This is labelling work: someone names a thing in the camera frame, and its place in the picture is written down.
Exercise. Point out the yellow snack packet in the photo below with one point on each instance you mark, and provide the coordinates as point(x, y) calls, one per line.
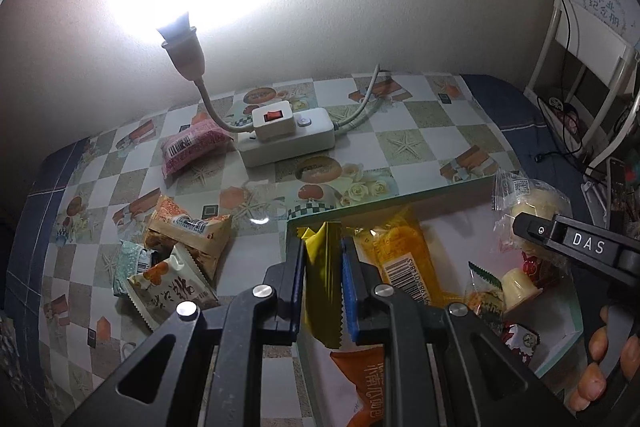
point(322, 287)

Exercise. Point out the orange pumpkin bread packet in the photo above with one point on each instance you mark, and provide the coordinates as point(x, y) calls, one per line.
point(357, 382)

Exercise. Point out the red and white snack packet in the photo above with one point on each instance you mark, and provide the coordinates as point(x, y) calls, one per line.
point(522, 339)

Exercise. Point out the white power strip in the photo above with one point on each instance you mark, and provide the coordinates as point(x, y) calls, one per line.
point(300, 142)

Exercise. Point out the orange-yellow snack packet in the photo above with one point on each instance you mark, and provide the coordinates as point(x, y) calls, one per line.
point(400, 247)

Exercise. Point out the red wrapped candy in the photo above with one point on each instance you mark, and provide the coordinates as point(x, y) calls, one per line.
point(532, 264)

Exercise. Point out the cream snack packet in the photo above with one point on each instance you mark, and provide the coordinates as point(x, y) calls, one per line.
point(170, 294)

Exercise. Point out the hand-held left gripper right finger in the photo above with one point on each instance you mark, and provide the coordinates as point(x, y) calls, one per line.
point(350, 292)

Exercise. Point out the pink snack packet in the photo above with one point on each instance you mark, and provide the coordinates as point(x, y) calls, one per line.
point(192, 147)

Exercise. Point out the pale yellow jelly cup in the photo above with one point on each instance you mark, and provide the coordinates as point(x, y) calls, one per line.
point(520, 289)

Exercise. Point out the white gooseneck lamp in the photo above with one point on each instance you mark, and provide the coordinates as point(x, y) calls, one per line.
point(185, 52)

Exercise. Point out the clear packet with round bun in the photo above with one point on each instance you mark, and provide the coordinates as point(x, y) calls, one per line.
point(530, 207)

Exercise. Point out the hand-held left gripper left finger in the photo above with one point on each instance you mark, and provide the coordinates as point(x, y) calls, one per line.
point(298, 287)

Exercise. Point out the white cardboard box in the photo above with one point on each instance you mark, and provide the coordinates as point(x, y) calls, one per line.
point(450, 227)

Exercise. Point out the person's right hand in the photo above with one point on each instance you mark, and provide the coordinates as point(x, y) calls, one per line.
point(595, 352)

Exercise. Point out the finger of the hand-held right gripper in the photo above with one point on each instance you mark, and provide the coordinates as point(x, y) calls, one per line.
point(550, 234)

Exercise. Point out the tan snack packet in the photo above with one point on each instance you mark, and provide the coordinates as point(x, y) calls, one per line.
point(192, 229)

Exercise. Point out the green snack packet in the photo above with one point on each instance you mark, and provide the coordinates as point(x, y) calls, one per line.
point(127, 264)

